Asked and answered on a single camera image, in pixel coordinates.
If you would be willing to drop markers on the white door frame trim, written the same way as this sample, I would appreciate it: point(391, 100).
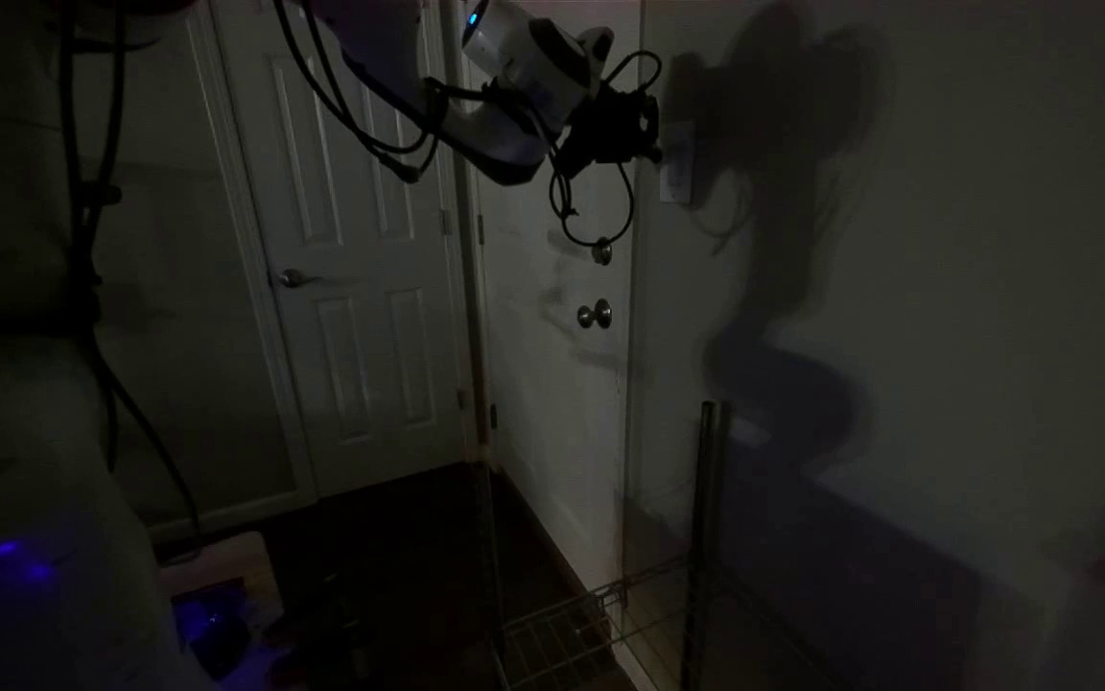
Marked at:
point(634, 423)

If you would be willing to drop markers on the white panel entry door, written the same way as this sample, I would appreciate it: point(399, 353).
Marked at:
point(553, 385)

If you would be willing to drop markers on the blue lit device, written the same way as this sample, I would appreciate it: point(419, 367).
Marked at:
point(17, 570)

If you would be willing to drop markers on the white interior panel door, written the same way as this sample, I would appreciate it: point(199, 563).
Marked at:
point(345, 242)

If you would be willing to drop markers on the round metal door knob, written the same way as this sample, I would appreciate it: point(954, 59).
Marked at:
point(590, 313)

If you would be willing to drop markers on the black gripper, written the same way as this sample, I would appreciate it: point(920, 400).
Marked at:
point(610, 123)

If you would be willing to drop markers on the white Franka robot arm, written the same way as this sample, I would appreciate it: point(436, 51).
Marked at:
point(498, 129)

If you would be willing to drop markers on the metal deadbolt lock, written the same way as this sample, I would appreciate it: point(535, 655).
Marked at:
point(598, 251)

